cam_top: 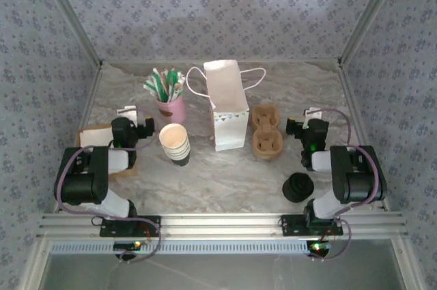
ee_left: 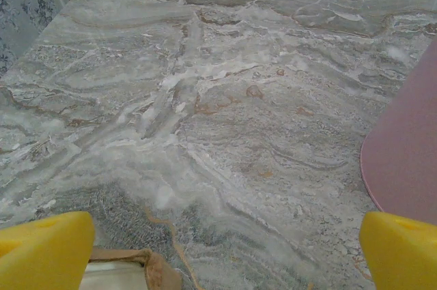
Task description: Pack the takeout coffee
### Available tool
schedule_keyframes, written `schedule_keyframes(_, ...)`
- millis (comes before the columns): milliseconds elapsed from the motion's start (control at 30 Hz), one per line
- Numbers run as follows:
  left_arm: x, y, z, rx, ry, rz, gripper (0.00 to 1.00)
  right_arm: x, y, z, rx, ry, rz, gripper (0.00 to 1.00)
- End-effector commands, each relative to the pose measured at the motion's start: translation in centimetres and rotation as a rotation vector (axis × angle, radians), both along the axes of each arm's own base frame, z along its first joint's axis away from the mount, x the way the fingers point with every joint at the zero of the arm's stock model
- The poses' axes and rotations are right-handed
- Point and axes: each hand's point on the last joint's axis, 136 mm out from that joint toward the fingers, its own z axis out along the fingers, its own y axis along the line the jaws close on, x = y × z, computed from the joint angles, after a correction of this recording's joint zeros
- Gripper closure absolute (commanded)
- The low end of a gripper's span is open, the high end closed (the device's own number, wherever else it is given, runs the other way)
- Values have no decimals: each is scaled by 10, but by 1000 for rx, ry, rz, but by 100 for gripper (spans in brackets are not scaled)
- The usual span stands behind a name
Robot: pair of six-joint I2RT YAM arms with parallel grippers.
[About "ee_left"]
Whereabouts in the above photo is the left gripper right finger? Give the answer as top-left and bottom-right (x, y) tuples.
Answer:
(361, 210), (437, 290)

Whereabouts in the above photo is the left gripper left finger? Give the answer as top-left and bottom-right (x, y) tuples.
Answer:
(0, 210), (96, 290)

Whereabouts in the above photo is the brown kraft paper sheet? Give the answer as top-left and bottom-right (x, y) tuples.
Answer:
(89, 248), (184, 290)

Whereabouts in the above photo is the pink straw holder cup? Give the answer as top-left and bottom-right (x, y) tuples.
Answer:
(359, 40), (437, 216)

